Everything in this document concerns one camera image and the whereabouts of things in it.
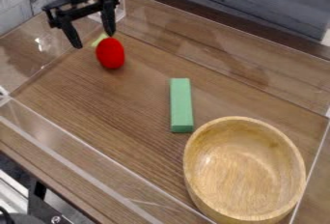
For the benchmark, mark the clear acrylic tray wall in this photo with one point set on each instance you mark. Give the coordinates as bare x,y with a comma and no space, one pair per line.
97,184

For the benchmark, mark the wooden bowl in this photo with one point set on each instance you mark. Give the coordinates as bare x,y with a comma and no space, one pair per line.
245,172

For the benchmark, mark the red plush strawberry toy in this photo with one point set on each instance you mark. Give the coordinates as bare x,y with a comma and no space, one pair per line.
109,52

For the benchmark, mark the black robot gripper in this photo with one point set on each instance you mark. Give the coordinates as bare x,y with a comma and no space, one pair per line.
63,11

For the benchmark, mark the green rectangular block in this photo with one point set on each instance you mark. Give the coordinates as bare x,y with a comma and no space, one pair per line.
181,106

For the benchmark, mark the black table clamp mount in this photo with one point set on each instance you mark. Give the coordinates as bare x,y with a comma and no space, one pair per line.
39,208

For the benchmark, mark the clear acrylic corner bracket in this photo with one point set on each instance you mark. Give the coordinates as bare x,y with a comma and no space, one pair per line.
121,12

